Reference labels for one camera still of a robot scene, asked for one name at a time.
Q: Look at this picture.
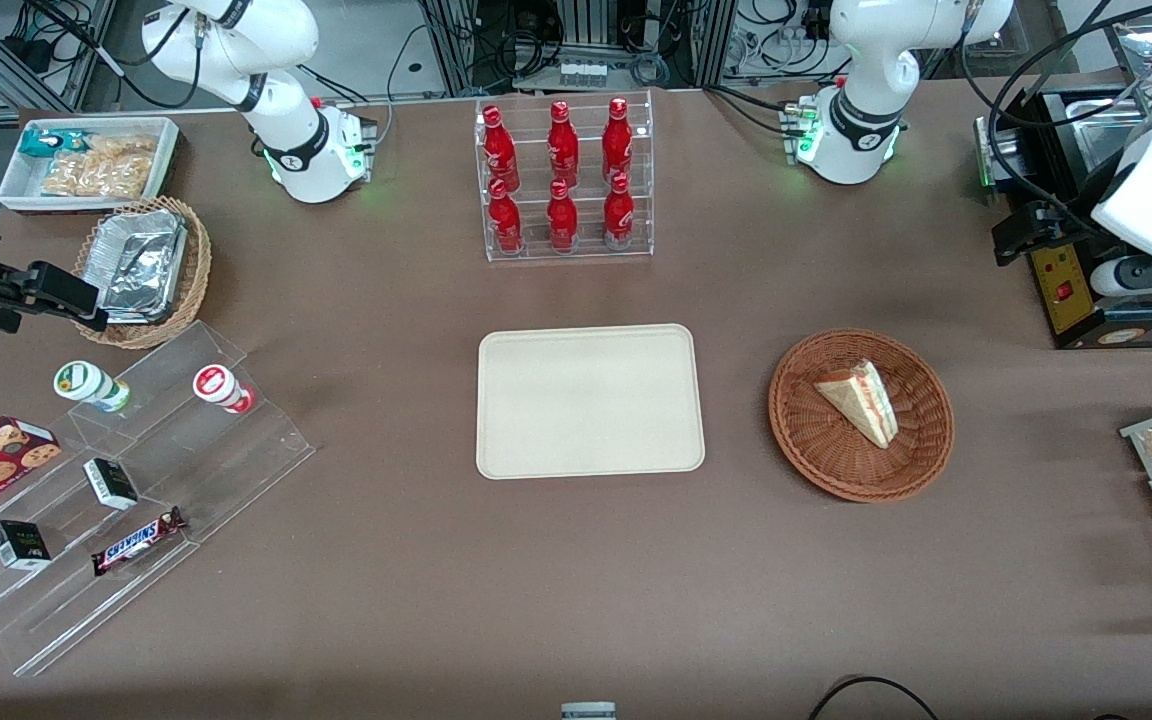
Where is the clear acrylic stepped shelf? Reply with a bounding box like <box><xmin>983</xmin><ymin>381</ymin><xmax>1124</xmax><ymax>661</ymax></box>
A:
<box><xmin>0</xmin><ymin>319</ymin><xmax>318</xmax><ymax>679</ymax></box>

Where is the green lid yogurt cup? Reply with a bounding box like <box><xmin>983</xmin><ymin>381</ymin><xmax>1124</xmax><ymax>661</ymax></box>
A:
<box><xmin>53</xmin><ymin>360</ymin><xmax>133</xmax><ymax>414</ymax></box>

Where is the oval tan wicker basket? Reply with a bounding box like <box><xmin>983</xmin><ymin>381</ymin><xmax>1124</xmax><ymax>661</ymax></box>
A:
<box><xmin>72</xmin><ymin>195</ymin><xmax>213</xmax><ymax>351</ymax></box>

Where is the clear acrylic bottle rack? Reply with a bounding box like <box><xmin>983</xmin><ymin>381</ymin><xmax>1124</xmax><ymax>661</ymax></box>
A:
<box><xmin>474</xmin><ymin>90</ymin><xmax>656</xmax><ymax>264</ymax></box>

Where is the clear bag of chips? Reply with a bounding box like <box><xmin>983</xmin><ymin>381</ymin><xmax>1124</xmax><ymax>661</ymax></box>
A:
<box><xmin>40</xmin><ymin>154</ymin><xmax>155</xmax><ymax>199</ymax></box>
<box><xmin>86</xmin><ymin>134</ymin><xmax>159</xmax><ymax>163</ymax></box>

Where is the aluminium foil tray stack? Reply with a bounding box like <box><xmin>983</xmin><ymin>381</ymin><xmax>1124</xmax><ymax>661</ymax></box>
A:
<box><xmin>94</xmin><ymin>207</ymin><xmax>189</xmax><ymax>325</ymax></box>

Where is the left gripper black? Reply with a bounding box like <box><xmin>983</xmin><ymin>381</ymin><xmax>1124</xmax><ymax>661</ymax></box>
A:
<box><xmin>992</xmin><ymin>202</ymin><xmax>1097</xmax><ymax>268</ymax></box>

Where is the black cable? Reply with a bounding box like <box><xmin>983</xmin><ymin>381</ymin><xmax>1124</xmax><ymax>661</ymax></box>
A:
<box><xmin>807</xmin><ymin>676</ymin><xmax>939</xmax><ymax>720</ymax></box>

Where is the triangle sandwich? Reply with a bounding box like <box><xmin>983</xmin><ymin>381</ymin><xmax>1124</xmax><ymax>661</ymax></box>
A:
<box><xmin>814</xmin><ymin>359</ymin><xmax>900</xmax><ymax>450</ymax></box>

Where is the red cola bottle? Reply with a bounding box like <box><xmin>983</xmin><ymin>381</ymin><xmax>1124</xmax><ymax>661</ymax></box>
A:
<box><xmin>547</xmin><ymin>99</ymin><xmax>581</xmax><ymax>188</ymax></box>
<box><xmin>603</xmin><ymin>172</ymin><xmax>636</xmax><ymax>249</ymax></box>
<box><xmin>482</xmin><ymin>104</ymin><xmax>521</xmax><ymax>193</ymax></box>
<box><xmin>487</xmin><ymin>178</ymin><xmax>524</xmax><ymax>255</ymax></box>
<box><xmin>602</xmin><ymin>95</ymin><xmax>635</xmax><ymax>185</ymax></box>
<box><xmin>546</xmin><ymin>178</ymin><xmax>579</xmax><ymax>253</ymax></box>

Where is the Snickers chocolate bar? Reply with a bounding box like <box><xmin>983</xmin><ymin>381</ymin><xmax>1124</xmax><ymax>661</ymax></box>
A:
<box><xmin>90</xmin><ymin>506</ymin><xmax>188</xmax><ymax>577</ymax></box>

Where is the black food warmer machine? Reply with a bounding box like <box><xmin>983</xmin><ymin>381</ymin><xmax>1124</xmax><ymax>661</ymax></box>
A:
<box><xmin>974</xmin><ymin>84</ymin><xmax>1152</xmax><ymax>350</ymax></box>

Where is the red lid yogurt cup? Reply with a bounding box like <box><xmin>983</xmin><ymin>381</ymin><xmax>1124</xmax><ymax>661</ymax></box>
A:
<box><xmin>192</xmin><ymin>364</ymin><xmax>256</xmax><ymax>415</ymax></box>

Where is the green snack packet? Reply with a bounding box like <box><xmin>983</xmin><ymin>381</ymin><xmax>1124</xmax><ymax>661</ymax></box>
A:
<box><xmin>18</xmin><ymin>129</ymin><xmax>89</xmax><ymax>160</ymax></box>

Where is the small black box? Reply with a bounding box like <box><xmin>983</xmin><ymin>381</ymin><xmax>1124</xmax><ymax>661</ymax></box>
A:
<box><xmin>0</xmin><ymin>519</ymin><xmax>52</xmax><ymax>572</ymax></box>
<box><xmin>82</xmin><ymin>457</ymin><xmax>139</xmax><ymax>512</ymax></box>

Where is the round brown wicker basket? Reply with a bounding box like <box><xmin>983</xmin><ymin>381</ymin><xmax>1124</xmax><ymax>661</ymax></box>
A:
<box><xmin>768</xmin><ymin>328</ymin><xmax>956</xmax><ymax>504</ymax></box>

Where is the cream plastic tray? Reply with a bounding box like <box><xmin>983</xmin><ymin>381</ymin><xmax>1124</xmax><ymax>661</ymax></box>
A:
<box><xmin>475</xmin><ymin>322</ymin><xmax>707</xmax><ymax>481</ymax></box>

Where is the white rectangular bin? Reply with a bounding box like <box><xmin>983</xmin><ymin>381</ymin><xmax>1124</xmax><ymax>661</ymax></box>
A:
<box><xmin>0</xmin><ymin>116</ymin><xmax>181</xmax><ymax>215</ymax></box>

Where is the aluminium profile frame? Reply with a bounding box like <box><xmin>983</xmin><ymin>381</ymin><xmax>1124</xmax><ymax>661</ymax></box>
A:
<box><xmin>416</xmin><ymin>0</ymin><xmax>739</xmax><ymax>93</ymax></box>

